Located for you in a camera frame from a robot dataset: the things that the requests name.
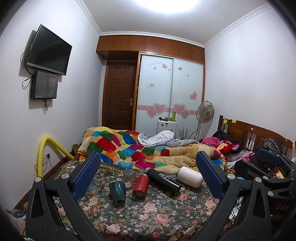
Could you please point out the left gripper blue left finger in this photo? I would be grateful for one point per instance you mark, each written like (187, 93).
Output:
(83, 175)

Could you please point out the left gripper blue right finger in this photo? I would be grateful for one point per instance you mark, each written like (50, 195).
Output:
(212, 173)

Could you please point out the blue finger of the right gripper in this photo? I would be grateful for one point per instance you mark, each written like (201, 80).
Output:
(269, 157)

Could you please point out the black thermos bottle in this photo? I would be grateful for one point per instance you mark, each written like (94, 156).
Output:
(162, 181)

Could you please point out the dark green cup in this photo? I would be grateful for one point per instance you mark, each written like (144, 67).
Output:
(118, 192)

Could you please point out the red cup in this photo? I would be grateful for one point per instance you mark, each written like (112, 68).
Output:
(141, 186)

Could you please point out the black white patterned bag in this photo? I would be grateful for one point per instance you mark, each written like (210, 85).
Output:
(273, 146)

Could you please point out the wooden bed headboard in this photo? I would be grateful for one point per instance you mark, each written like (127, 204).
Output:
(251, 135)

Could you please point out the white thermos bottle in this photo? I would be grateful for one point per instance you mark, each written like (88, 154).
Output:
(189, 177)

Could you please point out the floral bed cover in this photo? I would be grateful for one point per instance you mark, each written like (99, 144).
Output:
(156, 217)

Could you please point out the red plush toy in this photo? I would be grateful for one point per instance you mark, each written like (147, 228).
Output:
(226, 147)

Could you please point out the pink clothing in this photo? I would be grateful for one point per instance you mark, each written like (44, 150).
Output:
(211, 141)

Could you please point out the colourful patchwork quilt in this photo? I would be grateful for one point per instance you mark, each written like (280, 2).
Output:
(121, 147)

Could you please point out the dried twig plant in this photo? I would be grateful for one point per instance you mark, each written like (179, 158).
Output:
(185, 133)

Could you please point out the grey white crumpled sheet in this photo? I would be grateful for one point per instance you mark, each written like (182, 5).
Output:
(164, 138)

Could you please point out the white standing fan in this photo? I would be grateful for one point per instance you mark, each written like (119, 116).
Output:
(204, 114)

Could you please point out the green bottle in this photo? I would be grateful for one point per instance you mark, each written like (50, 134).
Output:
(173, 118)

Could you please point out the white small cabinet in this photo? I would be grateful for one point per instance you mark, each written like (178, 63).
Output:
(163, 125)

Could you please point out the dark brown wooden door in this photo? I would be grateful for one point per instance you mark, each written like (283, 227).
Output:
(118, 92)

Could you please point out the frosted sliding wardrobe doors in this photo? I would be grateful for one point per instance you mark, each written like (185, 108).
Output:
(166, 85)

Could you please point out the wooden overhead cabinets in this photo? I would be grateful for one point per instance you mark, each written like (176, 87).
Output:
(126, 47)

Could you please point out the yellow padded rail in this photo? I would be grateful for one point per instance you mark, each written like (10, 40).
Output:
(47, 142)

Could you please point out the small black wall monitor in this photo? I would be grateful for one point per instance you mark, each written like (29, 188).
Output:
(43, 86)

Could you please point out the large black wall television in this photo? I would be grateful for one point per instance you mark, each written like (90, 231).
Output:
(49, 52)

